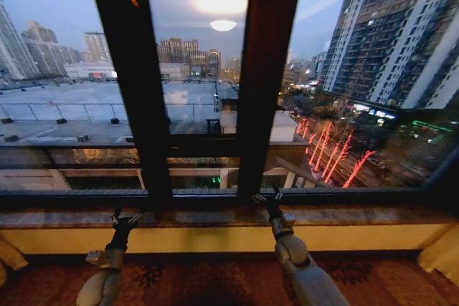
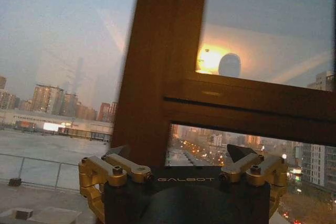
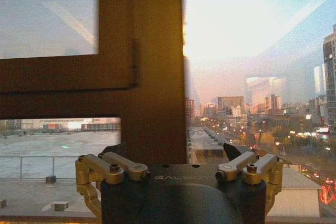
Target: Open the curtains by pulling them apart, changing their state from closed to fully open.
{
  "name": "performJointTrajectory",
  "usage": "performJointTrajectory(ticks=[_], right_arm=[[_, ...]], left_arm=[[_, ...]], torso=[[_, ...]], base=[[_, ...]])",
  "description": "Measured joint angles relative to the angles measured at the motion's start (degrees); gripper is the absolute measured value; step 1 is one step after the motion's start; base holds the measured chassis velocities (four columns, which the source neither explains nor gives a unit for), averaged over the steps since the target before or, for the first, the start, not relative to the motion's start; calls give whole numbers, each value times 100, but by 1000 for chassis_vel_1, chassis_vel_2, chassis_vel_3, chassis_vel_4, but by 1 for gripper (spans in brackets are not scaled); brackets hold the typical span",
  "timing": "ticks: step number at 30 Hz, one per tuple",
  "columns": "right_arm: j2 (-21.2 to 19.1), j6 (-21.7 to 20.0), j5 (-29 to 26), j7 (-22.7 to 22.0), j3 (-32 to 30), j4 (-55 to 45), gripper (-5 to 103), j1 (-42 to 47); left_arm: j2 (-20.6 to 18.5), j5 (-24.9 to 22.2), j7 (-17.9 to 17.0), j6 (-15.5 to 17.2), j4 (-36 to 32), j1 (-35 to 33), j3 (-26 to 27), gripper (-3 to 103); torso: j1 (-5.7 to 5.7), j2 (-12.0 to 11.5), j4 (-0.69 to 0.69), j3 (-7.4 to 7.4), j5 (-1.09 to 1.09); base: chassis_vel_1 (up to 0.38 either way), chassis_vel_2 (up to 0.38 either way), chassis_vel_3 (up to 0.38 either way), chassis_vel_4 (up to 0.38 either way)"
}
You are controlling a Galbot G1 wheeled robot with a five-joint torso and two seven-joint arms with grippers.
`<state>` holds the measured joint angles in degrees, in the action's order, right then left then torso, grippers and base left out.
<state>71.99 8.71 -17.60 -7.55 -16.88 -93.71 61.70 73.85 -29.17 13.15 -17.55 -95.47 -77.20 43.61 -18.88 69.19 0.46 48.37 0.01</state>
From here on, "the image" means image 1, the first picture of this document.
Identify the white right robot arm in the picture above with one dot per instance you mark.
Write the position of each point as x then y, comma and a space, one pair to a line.
305, 270

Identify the red lit tree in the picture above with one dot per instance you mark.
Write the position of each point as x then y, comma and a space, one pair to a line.
358, 167
340, 157
322, 145
303, 128

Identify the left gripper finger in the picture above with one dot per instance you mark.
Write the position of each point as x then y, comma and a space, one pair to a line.
114, 219
136, 217

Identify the tall apartment building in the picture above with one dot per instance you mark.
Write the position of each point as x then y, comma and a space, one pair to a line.
387, 33

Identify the pale high-rise tower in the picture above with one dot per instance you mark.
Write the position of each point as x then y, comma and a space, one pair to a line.
12, 51

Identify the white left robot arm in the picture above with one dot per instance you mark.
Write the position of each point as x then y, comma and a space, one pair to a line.
102, 284

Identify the flat grey rooftop building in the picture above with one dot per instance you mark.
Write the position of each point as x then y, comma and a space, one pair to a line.
89, 101

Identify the dark window frame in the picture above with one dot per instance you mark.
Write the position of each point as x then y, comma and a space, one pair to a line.
134, 69

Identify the distant brown apartment block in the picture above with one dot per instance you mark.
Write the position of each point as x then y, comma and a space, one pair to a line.
179, 49

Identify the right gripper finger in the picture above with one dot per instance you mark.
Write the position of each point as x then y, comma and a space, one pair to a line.
257, 198
277, 195

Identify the marble window sill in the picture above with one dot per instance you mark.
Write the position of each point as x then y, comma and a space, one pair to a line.
215, 218

